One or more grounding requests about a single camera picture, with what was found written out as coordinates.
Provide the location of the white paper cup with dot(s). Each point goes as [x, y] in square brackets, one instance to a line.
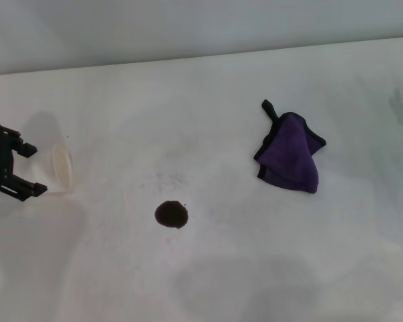
[62, 166]

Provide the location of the purple rag with black trim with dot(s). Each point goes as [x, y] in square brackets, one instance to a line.
[289, 157]

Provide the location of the black water stain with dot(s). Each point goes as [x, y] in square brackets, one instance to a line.
[172, 215]

